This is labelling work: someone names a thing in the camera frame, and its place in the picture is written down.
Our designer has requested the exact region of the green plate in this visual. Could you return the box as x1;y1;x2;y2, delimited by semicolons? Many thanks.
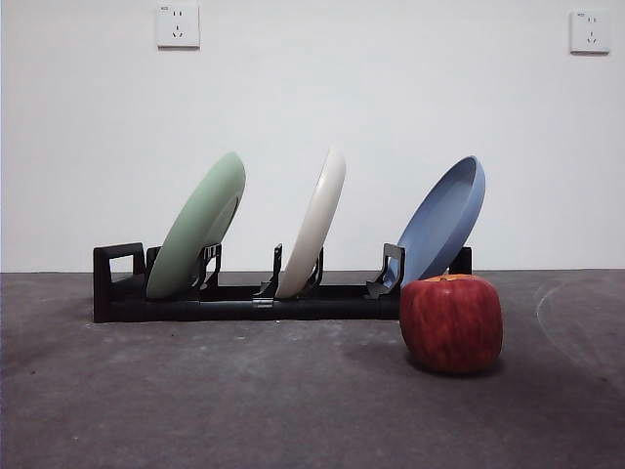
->
145;150;247;300

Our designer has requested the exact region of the red apple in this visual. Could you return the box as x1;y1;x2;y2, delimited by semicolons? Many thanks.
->
398;273;504;376

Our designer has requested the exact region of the white plate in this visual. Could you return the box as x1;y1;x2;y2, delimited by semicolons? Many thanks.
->
273;145;348;299

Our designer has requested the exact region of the black plate rack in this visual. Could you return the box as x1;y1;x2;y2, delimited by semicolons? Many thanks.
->
92;241;474;324

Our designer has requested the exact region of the blue plate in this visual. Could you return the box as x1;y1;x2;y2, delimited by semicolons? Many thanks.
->
394;154;487;284

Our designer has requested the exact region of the white wall socket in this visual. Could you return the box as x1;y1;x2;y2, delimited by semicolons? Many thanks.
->
568;10;611;56
155;3;201;50

